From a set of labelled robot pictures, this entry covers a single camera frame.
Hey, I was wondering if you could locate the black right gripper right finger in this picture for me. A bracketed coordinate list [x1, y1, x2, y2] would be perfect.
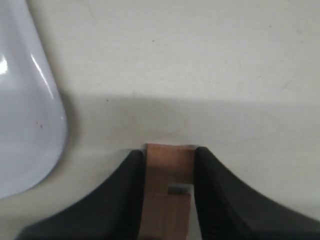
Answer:
[193, 146, 320, 240]

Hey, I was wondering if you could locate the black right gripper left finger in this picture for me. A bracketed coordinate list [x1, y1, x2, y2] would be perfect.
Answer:
[16, 150, 146, 240]

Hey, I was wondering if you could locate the white plastic tray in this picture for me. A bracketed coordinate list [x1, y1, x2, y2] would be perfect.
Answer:
[0, 0, 68, 198]

